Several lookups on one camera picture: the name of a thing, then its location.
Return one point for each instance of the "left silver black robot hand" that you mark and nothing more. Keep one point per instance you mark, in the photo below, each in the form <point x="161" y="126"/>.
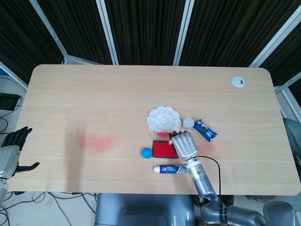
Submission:
<point x="8" y="159"/>

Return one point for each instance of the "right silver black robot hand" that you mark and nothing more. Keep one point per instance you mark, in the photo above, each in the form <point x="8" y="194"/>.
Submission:
<point x="184" y="146"/>

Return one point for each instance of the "red and white stamp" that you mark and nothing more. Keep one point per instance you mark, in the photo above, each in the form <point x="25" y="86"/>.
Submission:
<point x="170" y="142"/>

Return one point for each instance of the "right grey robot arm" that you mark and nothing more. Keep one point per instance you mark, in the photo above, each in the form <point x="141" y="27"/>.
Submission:
<point x="203" y="183"/>

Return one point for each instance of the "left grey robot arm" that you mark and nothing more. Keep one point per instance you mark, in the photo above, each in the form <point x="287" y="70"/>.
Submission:
<point x="2" y="189"/>

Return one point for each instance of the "red ink pad case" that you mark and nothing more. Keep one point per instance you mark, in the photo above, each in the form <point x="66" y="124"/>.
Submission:
<point x="162" y="148"/>

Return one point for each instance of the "blue cookie packet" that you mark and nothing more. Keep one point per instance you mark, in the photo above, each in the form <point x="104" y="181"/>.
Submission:
<point x="205" y="131"/>

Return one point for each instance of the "blue white toothpaste tube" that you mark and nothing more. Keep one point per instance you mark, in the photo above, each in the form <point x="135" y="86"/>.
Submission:
<point x="170" y="169"/>

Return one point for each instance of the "white flower paint palette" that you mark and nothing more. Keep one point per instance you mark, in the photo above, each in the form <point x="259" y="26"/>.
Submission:
<point x="163" y="118"/>

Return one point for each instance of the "blue rubber ball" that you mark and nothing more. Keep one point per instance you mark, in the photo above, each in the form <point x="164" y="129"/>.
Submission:
<point x="146" y="153"/>

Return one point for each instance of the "black box device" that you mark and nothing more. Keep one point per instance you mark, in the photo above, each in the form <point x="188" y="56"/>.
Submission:
<point x="8" y="101"/>

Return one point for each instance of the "grey robot torso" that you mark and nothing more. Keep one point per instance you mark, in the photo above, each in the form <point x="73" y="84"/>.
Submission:
<point x="141" y="209"/>

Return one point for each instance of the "dark ribbed partition panel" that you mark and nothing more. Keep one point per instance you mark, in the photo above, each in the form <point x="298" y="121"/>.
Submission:
<point x="18" y="35"/>
<point x="145" y="30"/>
<point x="230" y="30"/>
<point x="77" y="28"/>
<point x="284" y="61"/>

